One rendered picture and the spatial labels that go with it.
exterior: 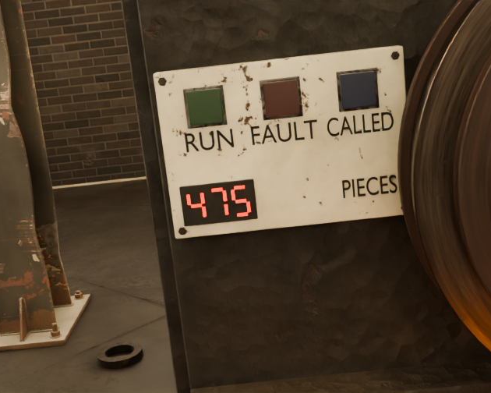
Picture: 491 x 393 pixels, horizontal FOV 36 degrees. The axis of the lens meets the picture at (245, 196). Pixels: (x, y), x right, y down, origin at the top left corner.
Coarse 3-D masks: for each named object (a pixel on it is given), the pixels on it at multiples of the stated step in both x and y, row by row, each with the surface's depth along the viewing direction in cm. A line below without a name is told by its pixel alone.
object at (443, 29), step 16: (464, 0) 70; (448, 16) 71; (448, 32) 71; (432, 48) 71; (432, 64) 71; (416, 80) 72; (416, 96) 72; (400, 128) 74; (400, 144) 73; (400, 160) 74; (400, 176) 74; (400, 192) 75; (416, 240) 75
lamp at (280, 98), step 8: (288, 80) 78; (296, 80) 78; (264, 88) 78; (272, 88) 78; (280, 88) 78; (288, 88) 78; (296, 88) 78; (264, 96) 78; (272, 96) 78; (280, 96) 78; (288, 96) 78; (296, 96) 78; (272, 104) 79; (280, 104) 79; (288, 104) 79; (296, 104) 79; (272, 112) 79; (280, 112) 79; (288, 112) 79; (296, 112) 79
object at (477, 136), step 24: (480, 72) 65; (480, 96) 64; (480, 120) 64; (456, 144) 67; (480, 144) 65; (456, 168) 66; (480, 168) 65; (456, 192) 67; (480, 192) 66; (456, 216) 68; (480, 216) 66; (480, 240) 67; (480, 264) 67
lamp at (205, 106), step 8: (216, 88) 78; (192, 96) 78; (200, 96) 78; (208, 96) 78; (216, 96) 78; (192, 104) 79; (200, 104) 79; (208, 104) 79; (216, 104) 79; (192, 112) 79; (200, 112) 79; (208, 112) 79; (216, 112) 79; (192, 120) 79; (200, 120) 79; (208, 120) 79; (216, 120) 79
